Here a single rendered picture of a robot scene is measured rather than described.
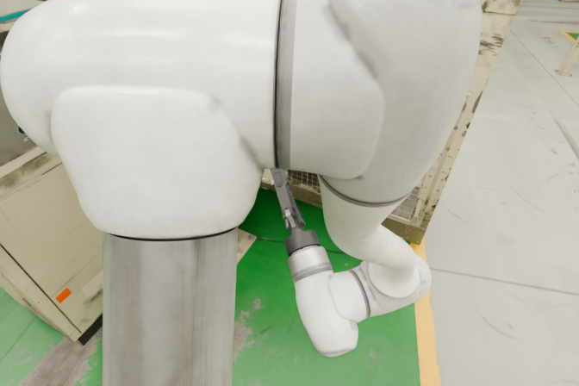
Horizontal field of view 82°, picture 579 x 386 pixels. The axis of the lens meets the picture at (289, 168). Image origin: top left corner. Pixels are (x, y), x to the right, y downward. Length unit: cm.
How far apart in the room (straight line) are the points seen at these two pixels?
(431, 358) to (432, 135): 155
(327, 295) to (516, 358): 131
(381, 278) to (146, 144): 57
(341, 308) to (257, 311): 105
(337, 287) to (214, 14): 59
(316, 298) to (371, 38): 57
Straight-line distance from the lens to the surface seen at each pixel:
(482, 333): 189
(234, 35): 21
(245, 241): 193
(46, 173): 133
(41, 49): 25
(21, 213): 134
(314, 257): 72
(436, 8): 20
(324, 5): 22
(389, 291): 71
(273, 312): 172
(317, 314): 70
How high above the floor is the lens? 153
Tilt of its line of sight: 40 degrees down
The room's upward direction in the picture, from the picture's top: straight up
